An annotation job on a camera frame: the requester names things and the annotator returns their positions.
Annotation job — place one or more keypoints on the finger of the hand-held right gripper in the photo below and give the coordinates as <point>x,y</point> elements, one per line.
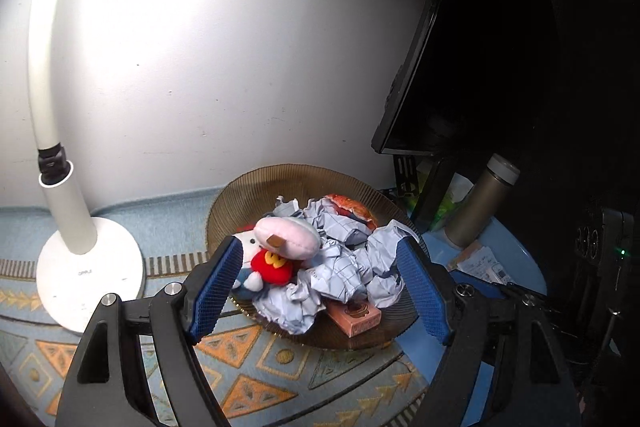
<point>530,296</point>

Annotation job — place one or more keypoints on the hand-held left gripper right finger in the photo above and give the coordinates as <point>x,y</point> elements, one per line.
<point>425,292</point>

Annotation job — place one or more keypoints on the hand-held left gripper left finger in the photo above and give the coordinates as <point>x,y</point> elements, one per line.
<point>215,287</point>

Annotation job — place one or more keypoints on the white cat plush toy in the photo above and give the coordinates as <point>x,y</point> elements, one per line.
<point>270,267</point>

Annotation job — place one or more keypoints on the pink bear print box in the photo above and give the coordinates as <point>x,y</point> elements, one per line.
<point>355,317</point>

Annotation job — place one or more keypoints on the pile of paper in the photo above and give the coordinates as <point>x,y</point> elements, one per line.
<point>340,277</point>

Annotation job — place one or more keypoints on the three-ball dumpling plush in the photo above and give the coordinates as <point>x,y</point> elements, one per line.
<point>287,234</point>

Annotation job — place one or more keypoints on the woven wicker basket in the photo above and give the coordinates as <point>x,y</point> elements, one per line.
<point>240,192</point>

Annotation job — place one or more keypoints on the orange snack packet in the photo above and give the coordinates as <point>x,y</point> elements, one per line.
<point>350,207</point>

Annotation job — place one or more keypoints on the green tissue pack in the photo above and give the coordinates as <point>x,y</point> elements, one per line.
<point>452,199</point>

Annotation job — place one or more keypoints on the grey thermos bottle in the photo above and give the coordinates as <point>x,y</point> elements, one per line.
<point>475,207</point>

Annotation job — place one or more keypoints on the black monitor stand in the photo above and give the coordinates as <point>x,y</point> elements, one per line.
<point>435,192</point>

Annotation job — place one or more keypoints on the blue patterned woven mat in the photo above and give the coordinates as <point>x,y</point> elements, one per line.
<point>280,382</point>

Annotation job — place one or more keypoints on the white desk lamp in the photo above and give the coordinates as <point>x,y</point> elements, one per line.
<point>90,277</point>

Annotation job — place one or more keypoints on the black monitor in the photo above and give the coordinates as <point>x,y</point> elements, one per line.
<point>475,57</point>

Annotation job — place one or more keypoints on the black perforated bracket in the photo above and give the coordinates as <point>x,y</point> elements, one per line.
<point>405,174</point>

